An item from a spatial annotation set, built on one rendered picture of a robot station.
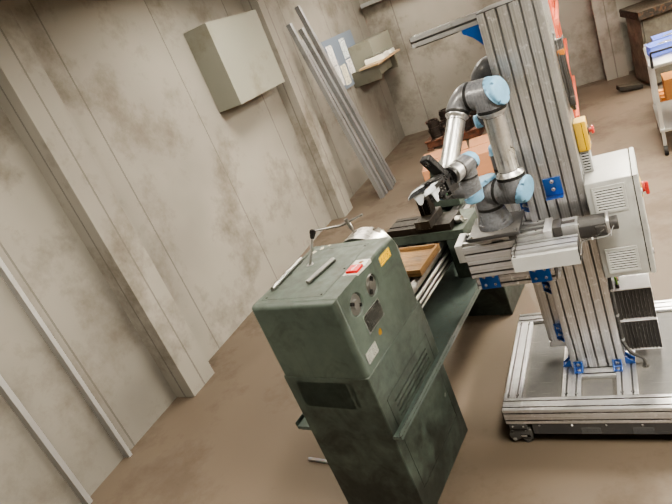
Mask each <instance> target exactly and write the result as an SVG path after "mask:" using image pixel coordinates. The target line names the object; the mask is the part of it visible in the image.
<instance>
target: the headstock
mask: <svg viewBox="0 0 672 504"><path fill-rule="evenodd" d="M321 247H324V248H323V249H322V250H320V249H321ZM313 251H317V252H315V253H314V254H313V253H312V262H313V263H314V264H313V265H311V266H307V264H309V257H310V250H309V251H308V252H307V253H306V254H305V255H304V256H303V257H302V258H303V260H302V261H301V262H300V264H299V265H298V266H297V267H296V268H295V269H294V270H293V271H292V272H291V273H290V274H289V275H288V276H287V278H286V279H285V280H284V281H283V282H282V283H281V284H280V285H279V286H278V287H277V288H276V289H275V290H274V291H272V290H271V289H269V290H268V291H267V292H266V293H265V294H264V295H263V296H262V297H261V298H260V299H259V300H258V301H257V302H256V303H255V304H254V305H253V306H252V311H253V313H254V315H255V317H256V319H257V321H258V323H259V325H260V327H261V329H262V331H263V333H264V335H265V337H266V339H267V341H268V343H269V345H270V347H271V348H272V350H273V352H274V354H275V356H276V358H277V360H278V362H279V364H280V366H281V368H282V370H283V372H284V374H285V376H301V377H325V378H349V379H366V378H368V377H369V376H370V375H371V374H372V372H373V371H374V369H375V367H376V366H377V364H378V363H379V361H380V360H381V358H382V357H383V355H384V354H385V352H386V351H387V349H388V347H389V346H390V344H391V343H392V341H393V340H394V338H395V337H396V335H397V334H398V332H399V331H400V329H401V328H402V326H403V324H404V323H405V321H406V320H407V318H408V317H409V315H410V314H411V312H412V311H413V309H414V308H415V306H416V304H417V303H418V301H417V298H416V296H415V293H414V290H413V288H412V285H411V282H410V280H409V277H408V275H407V272H406V269H405V267H404V264H403V261H402V259H401V256H400V253H399V251H398V248H397V245H396V243H395V241H394V240H393V239H392V238H390V237H381V238H374V239H366V240H359V241H352V242H344V243H337V244H330V246H328V245H323V246H315V247H313V250H312V252H313ZM332 257H334V258H335V262H334V263H332V264H331V265H330V266H329V267H328V268H327V269H326V270H325V271H323V272H322V273H321V274H320V275H319V276H318V277H317V278H316V279H315V280H313V281H312V282H311V283H310V284H307V283H306V280H307V279H308V278H309V277H311V276H312V275H313V274H314V273H315V272H316V271H317V270H318V269H320V268H321V267H322V266H323V265H324V264H325V263H326V262H327V261H329V260H330V259H331V258H332ZM362 259H371V263H370V264H369V265H368V266H367V267H366V268H365V269H364V270H363V271H362V272H361V273H360V274H359V275H358V276H357V275H349V276H343V275H344V273H345V272H346V271H347V269H348V268H349V267H350V266H351V265H352V264H353V263H354V262H355V261H356V260H362ZM369 274H370V276H369V277H368V275H369ZM367 277H368V278H367Z"/></svg>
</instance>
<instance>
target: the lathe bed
mask: <svg viewBox="0 0 672 504"><path fill-rule="evenodd" d="M473 207H474V204H473V205H469V204H466V202H465V200H464V201H463V202H462V204H461V205H455V206H450V207H443V208H442V211H443V212H447V211H453V210H461V209H467V208H473ZM435 243H439V246H440V251H439V252H438V254H437V255H436V256H435V258H434V259H433V261H432V262H431V264H430V265H429V267H428V268H427V270H426V271H425V273H424V274H423V275H422V276H419V277H409V280H410V282H411V285H412V288H413V290H414V293H415V296H416V298H417V300H419V301H420V303H421V306H422V309H423V307H424V306H425V304H426V303H427V301H428V299H429V298H430V296H431V295H432V293H433V291H434V290H435V288H436V287H437V285H438V284H439V282H440V280H441V279H442V277H443V276H444V274H445V272H446V271H447V269H448V268H449V266H450V264H451V263H452V261H453V259H452V256H451V253H450V250H449V247H448V244H447V240H445V241H438V242H428V243H420V244H412V245H404V246H398V248H402V247H410V246H418V245H427V244H435ZM326 384H328V383H326ZM328 385H329V384H328ZM328 385H327V386H328ZM335 385H336V384H335ZM336 386H339V384H337V385H336ZM336 386H333V387H334V388H333V387H331V386H328V387H325V388H324V387H323V388H324V389H325V390H326V392H327V389H328V392H329V393H328V392H327V394H326V395H328V396H326V395H325V393H326V392H324V389H323V388H322V389H321V388H320V389H318V387H317V388H316V387H315V389H316V390H315V389H314V390H313V389H310V390H311V391H312V392H311V391H310V390H309V389H308V388H307V390H302V391H303V392H301V391H300V392H301V393H302V395H303V397H305V398H308V400H306V399H305V398H304V399H305V402H308V401H309V403H310V405H311V406H318V407H327V406H328V404H329V403H331V402H332V401H333V404H332V403H331V404H329V406H330V405H331V408H334V407H335V405H336V407H335V408H337V407H338V405H340V404H341V403H342V401H343V403H344V401H347V399H348V401H347V402H345V403H344V404H345V405H346V406H345V405H344V406H341V405H340V406H339V407H338V408H341V407H343V408H346V407H347V408H348V409H351V408H353V409H355V408H356V407H355V408H354V406H355V405H354V401H353V402H352V397H351V396H350V397H349V398H347V395H345V394H349V395H350V393H346V390H348V389H346V388H347V386H346V385H345V384H344V385H343V384H342V386H341V388H340V386H339V387H338V388H336V389H338V390H340V389H341V390H340V391H339V392H338V390H336V389H335V387H336ZM351 386H352V385H351ZM329 387H331V388H329ZM343 387H344V388H345V387H346V388H345V390H344V389H343V390H342V388H343ZM348 387H349V386H348ZM349 388H350V389H351V393H352V395H354V396H356V397H355V398H354V399H356V398H358V397H357V395H356V393H354V394H353V392H355V391H354V389H353V386H352V387H349ZM317 389H318V390H322V391H323V393H324V395H321V394H323V393H321V391H320V392H319V391H318V392H317V393H318V395H319V396H318V395H317V393H316V392H315V391H317ZM330 389H331V390H330ZM333 389H335V391H336V392H337V393H338V394H339V395H338V394H337V393H336V394H335V391H334V390H333ZM308 390H309V391H310V392H309V391H308ZM329 390H330V391H329ZM332 390H333V392H331V391H332ZM307 391H308V392H307ZM313 391H314V392H313ZM342 391H343V392H345V394H343V393H342ZM304 392H305V393H304ZM330 392H331V393H330ZM340 392H341V395H344V398H346V399H341V397H340ZM309 393H311V394H312V395H313V394H314V393H315V395H313V396H314V397H313V396H312V395H311V394H309ZM306 394H307V397H306ZM329 394H331V397H330V395H329ZM332 394H333V397H334V398H335V399H334V398H333V397H332ZM309 395H310V396H309ZM320 395H321V397H320ZM335 395H336V396H335ZM349 395H348V396H349ZM315 396H316V397H317V399H316V397H315ZM324 396H325V397H324ZM309 397H310V398H311V397H312V398H313V399H312V398H311V399H312V401H313V402H311V399H309ZM327 397H328V398H327ZM336 397H337V399H338V398H339V399H340V400H341V401H339V400H337V399H336ZM322 398H323V400H325V399H328V401H326V400H325V401H326V403H325V401H324V402H323V400H322ZM324 398H325V399H324ZM330 398H331V399H330ZM320 399H321V400H320ZM329 399H330V400H329ZM332 399H333V400H332ZM315 400H317V402H316V401H315ZM336 400H337V401H336ZM350 400H351V401H350ZM314 401H315V403H314ZM318 401H319V402H320V401H322V402H320V404H319V402H318ZM338 401H339V402H340V404H338V403H339V402H338ZM349 401H350V402H349ZM327 402H329V403H328V404H327ZM334 402H335V403H334ZM336 402H338V403H337V404H336ZM348 402H349V403H348ZM351 402H352V403H353V404H352V403H351ZM357 402H358V403H357ZM313 403H314V404H313ZM317 403H318V405H316V404H317ZM343 403H342V405H343ZM324 404H325V405H324ZM334 404H335V405H334ZM356 404H357V405H358V404H359V405H360V406H359V405H358V406H359V407H360V409H363V408H362V406H361V404H360V402H359V399H358V401H357V399H356ZM320 405H321V406H320ZM347 405H348V406H349V407H348V406H347ZM350 405H351V406H352V407H350ZM329 406H328V407H329ZM333 406H334V407H333ZM343 408H342V409H343ZM347 408H346V409H347Z"/></svg>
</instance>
